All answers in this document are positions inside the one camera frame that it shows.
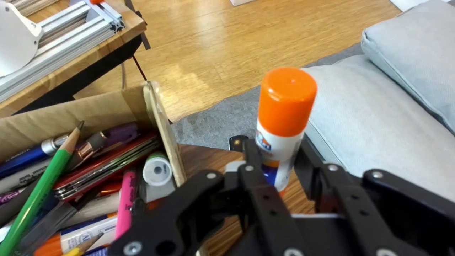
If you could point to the aluminium frame rails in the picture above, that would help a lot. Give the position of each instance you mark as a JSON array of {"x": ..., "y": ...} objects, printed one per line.
[{"x": 65, "y": 29}]

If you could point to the pink highlighter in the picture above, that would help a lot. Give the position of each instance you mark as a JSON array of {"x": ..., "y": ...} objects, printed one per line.
[{"x": 124, "y": 204}]

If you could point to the orange cap glue stick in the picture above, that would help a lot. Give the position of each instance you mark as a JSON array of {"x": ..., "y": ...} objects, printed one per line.
[{"x": 284, "y": 109}]

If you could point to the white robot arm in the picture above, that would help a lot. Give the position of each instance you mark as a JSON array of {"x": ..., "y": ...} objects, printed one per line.
[{"x": 14, "y": 37}]

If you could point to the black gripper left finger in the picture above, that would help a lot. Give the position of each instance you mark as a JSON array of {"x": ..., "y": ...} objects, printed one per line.
[{"x": 264, "y": 214}]

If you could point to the blue pen with silver tip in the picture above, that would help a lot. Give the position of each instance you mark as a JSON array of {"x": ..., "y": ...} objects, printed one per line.
[{"x": 23, "y": 158}]

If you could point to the grey mattress cover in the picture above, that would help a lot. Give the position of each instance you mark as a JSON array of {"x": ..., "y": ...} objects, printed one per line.
[{"x": 222, "y": 119}]

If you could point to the purple pen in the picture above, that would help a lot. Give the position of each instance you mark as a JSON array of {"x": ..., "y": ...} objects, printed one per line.
[{"x": 121, "y": 134}]

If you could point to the green pencil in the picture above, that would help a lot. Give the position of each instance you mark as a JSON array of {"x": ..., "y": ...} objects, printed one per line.
[{"x": 37, "y": 194}]

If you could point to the wooden desk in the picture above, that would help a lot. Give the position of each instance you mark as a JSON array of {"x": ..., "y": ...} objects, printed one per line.
[{"x": 94, "y": 57}]

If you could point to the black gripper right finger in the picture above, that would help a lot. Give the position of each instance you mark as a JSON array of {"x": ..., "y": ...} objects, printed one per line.
[{"x": 350, "y": 208}]

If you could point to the cardboard box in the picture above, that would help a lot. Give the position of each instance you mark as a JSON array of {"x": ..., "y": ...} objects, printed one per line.
[{"x": 94, "y": 114}]

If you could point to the yellow pencil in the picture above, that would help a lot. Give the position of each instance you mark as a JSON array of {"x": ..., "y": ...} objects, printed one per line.
[{"x": 82, "y": 245}]

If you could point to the light grey pillow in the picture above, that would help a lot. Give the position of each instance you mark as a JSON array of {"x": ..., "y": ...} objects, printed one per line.
[
  {"x": 378, "y": 128},
  {"x": 417, "y": 43}
]

